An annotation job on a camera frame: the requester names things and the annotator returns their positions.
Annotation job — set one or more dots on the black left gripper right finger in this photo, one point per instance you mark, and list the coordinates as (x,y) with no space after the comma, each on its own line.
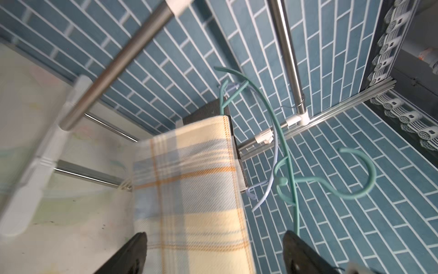
(300,258)

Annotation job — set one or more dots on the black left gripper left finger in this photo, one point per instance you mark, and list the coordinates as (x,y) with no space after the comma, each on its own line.
(130,259)

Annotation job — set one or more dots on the pastel plaid scarf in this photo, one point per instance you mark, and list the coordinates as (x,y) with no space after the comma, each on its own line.
(186,198)

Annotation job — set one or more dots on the green clothes hanger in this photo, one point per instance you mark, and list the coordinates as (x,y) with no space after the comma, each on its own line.
(282,173)

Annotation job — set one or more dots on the white steel clothes rack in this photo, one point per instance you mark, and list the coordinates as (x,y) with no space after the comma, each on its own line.
(175,74)

